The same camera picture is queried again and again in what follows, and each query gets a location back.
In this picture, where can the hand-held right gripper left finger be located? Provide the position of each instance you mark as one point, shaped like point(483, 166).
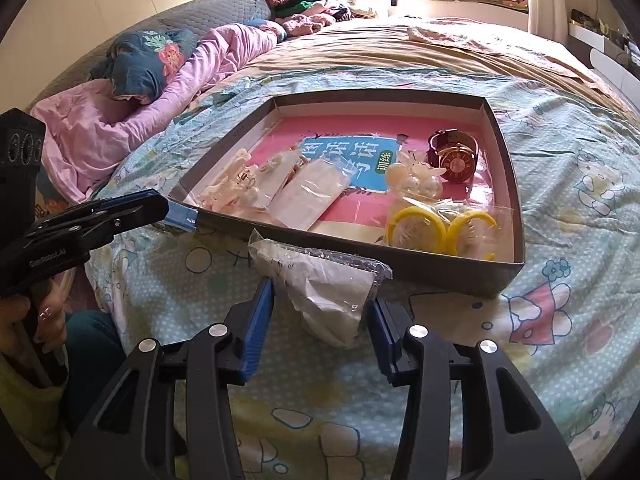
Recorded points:
point(257, 330)

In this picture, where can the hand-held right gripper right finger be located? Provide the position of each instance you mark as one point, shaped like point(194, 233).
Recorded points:
point(385, 345)

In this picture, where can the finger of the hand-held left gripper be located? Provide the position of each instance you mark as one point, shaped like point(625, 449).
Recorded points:
point(142, 193)
point(182, 220)

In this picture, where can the clear packet with white contents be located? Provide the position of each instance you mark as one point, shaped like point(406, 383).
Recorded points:
point(330, 290)

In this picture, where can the shallow dark cardboard box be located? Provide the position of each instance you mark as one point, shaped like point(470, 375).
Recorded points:
point(450, 270)

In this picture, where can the clear plastic comb packet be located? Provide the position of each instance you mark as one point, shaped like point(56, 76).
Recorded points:
point(310, 195)

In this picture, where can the pearl bead hair ornament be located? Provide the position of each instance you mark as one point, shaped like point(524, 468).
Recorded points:
point(415, 185)

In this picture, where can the person's left hand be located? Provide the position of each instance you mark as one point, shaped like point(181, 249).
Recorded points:
point(15, 325)

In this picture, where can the cream hair claw clip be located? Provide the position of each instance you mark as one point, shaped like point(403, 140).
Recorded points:
point(225, 190)

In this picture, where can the pink quilt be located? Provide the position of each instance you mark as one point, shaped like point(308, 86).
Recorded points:
point(100, 125)

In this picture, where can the white lace hair clip packet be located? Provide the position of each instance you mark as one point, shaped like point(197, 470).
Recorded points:
point(280, 170)

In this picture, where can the person's teal pants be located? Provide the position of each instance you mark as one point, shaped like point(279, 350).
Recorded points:
point(95, 355)

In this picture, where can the blue floral pillow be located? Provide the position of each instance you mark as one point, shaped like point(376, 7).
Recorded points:
point(145, 60)

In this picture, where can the person's yellow-green top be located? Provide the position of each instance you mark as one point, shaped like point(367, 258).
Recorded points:
point(25, 410)

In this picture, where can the pink book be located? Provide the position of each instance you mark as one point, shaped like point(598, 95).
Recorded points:
point(365, 125)

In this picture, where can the grey quilted headboard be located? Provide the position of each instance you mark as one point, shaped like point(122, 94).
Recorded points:
point(225, 5)

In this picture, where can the cartoon cat printed blanket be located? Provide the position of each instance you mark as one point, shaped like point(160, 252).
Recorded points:
point(575, 210)

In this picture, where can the pile of clothes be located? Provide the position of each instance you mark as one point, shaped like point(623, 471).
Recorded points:
point(310, 10)

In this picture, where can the light floral cloth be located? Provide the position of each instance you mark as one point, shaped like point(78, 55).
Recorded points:
point(475, 40)

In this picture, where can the window seat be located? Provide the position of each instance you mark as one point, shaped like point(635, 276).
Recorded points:
point(450, 15)

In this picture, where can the grey and white vanity desk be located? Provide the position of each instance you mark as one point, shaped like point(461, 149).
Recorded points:
point(610, 55)

